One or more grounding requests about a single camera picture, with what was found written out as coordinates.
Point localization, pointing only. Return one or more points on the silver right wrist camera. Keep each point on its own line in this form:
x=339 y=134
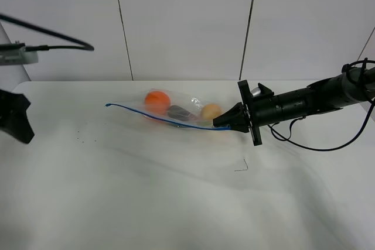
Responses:
x=256 y=92

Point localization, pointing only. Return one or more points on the purple eggplant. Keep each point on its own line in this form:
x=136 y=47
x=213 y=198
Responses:
x=180 y=114

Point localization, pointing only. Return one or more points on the clear zip bag blue seal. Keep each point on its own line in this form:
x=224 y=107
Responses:
x=192 y=103

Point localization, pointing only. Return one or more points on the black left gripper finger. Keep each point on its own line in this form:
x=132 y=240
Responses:
x=14 y=120

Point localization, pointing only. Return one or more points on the orange fruit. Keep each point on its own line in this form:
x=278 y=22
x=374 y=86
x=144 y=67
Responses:
x=157 y=102

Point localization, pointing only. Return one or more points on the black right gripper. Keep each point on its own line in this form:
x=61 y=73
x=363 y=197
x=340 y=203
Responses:
x=254 y=112

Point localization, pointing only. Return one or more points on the yellow pear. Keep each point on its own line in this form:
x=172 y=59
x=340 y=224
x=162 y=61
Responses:
x=210 y=111

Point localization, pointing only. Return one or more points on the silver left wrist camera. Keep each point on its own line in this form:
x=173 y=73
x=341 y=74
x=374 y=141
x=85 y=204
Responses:
x=16 y=54

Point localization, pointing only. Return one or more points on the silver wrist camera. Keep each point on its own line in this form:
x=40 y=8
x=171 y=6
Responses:
x=16 y=54
x=256 y=92

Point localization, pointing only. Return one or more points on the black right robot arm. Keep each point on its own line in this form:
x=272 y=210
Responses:
x=354 y=85

